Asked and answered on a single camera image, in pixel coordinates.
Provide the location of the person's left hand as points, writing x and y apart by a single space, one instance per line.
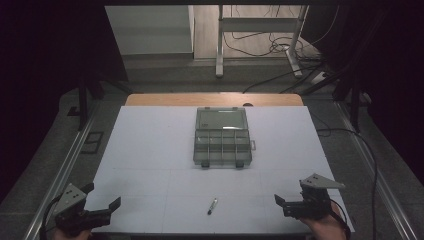
71 237

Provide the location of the white metal desk frame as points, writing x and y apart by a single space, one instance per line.
219 43

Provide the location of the white board mat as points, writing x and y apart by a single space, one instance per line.
150 160

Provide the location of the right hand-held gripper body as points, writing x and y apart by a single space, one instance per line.
315 200

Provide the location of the black marker pen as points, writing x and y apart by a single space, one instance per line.
212 206

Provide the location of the wooden table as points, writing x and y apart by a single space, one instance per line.
186 99

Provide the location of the clear plastic organizer box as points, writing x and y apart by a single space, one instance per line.
222 140

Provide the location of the white cabinet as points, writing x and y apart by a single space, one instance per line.
150 30

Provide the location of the aluminium rail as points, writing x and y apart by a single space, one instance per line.
376 173
63 173

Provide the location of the white power strip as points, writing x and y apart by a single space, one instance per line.
319 77

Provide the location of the person's right hand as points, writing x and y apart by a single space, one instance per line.
328 228

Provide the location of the black metal stand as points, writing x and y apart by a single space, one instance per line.
355 100
83 103

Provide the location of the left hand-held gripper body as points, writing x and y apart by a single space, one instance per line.
71 200

